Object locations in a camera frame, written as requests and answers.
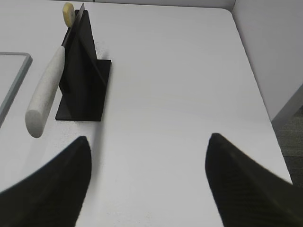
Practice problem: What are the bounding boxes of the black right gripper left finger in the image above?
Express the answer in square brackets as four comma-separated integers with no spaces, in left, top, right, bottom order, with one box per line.
[0,136,91,227]

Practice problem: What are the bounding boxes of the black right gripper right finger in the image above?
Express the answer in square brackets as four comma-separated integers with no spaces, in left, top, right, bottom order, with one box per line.
[205,133,303,227]

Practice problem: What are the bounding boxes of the white handled kitchen knife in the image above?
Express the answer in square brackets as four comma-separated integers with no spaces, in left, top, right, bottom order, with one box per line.
[25,3,85,138]

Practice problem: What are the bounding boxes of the banana slice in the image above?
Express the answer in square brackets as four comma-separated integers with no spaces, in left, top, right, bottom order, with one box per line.
[62,2,76,27]

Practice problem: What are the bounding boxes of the black knife stand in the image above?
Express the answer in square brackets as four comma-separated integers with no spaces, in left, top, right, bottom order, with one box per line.
[55,10,112,122]

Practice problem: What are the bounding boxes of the white deer cutting board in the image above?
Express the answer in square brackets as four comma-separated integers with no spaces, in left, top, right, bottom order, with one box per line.
[0,52,33,123]

